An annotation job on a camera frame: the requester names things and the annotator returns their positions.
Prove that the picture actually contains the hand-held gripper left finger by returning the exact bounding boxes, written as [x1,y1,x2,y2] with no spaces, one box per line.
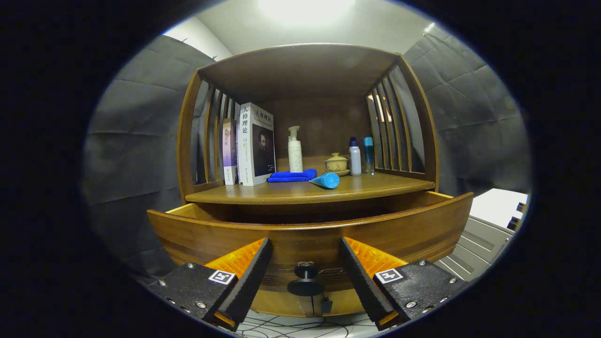
[146,237,273,332]

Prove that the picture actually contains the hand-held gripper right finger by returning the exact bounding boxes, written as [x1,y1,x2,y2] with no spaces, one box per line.
[339,237,470,331]

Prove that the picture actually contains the black drawer knob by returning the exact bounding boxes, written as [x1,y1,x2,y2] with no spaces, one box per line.
[287,262,325,297]

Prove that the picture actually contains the wooden drawer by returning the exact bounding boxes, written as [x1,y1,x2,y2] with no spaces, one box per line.
[147,192,475,294]

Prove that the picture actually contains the blue white cosmetic tube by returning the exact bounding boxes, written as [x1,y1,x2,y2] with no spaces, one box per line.
[309,172,340,190]

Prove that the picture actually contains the wooden cabinet door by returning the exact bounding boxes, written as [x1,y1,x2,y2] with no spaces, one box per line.
[314,287,367,316]
[251,287,314,318]

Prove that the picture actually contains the wooden countertop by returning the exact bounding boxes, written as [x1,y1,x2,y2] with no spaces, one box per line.
[185,170,436,205]

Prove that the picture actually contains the grey metal cabinet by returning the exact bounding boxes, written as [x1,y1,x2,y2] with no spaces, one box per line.
[434,188,530,282]

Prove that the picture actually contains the wooden cabinet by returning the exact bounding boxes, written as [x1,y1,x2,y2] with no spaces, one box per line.
[147,43,475,318]

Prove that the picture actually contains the blue folded cloth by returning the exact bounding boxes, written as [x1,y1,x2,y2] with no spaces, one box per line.
[267,169,318,183]

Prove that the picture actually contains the yellow lidded teacup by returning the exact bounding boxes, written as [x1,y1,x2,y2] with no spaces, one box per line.
[324,153,349,172]

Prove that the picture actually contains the white bottle blue cap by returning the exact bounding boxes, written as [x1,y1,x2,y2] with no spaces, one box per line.
[348,137,362,177]

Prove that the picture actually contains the teal clear bottle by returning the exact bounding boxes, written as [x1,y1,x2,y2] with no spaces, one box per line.
[362,137,375,176]

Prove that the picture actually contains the purple book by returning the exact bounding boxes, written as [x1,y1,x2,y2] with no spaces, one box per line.
[222,118,239,185]

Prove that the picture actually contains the white pump bottle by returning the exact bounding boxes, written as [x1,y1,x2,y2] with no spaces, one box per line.
[287,125,304,173]

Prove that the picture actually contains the white portrait book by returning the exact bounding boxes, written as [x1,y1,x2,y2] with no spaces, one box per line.
[237,102,277,187]

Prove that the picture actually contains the floor cables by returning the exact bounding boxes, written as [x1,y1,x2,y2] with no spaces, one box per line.
[235,314,376,338]

